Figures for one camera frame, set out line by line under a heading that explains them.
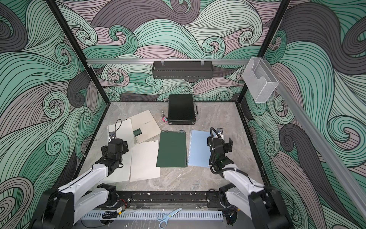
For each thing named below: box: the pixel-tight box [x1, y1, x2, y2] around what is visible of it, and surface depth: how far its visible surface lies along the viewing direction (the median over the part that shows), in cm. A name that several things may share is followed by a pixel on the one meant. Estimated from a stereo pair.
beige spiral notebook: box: [126, 109, 162, 145], surface depth 106 cm
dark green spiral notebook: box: [155, 130, 188, 168], surface depth 94 cm
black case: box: [167, 93, 196, 126], surface depth 116 cm
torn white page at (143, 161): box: [129, 140, 161, 182], surface depth 87 cm
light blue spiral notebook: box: [187, 129, 213, 168], surface depth 95 cm
